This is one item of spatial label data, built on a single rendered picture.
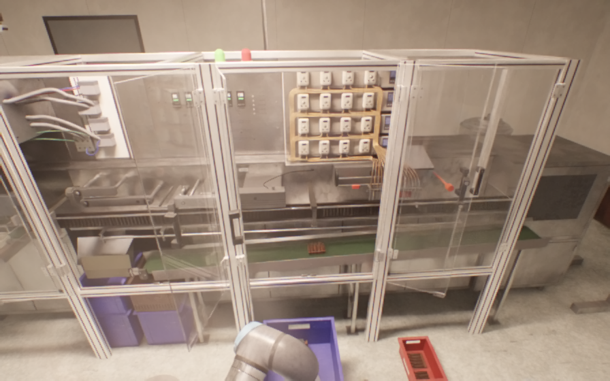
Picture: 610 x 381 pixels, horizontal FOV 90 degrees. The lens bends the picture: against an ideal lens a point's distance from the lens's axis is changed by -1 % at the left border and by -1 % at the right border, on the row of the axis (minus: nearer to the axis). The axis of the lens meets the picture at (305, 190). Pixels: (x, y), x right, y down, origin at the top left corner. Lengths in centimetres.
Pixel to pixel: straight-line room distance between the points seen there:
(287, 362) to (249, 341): 14
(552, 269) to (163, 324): 284
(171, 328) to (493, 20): 528
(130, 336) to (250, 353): 154
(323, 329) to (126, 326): 128
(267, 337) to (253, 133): 131
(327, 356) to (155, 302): 110
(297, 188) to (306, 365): 126
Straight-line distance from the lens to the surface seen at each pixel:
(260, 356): 109
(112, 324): 249
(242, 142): 205
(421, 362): 236
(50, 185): 254
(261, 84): 195
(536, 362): 270
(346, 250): 195
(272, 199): 176
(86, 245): 227
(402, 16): 495
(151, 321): 238
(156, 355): 250
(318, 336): 202
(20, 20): 571
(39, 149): 255
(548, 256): 294
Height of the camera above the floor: 190
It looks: 27 degrees down
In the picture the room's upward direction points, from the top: straight up
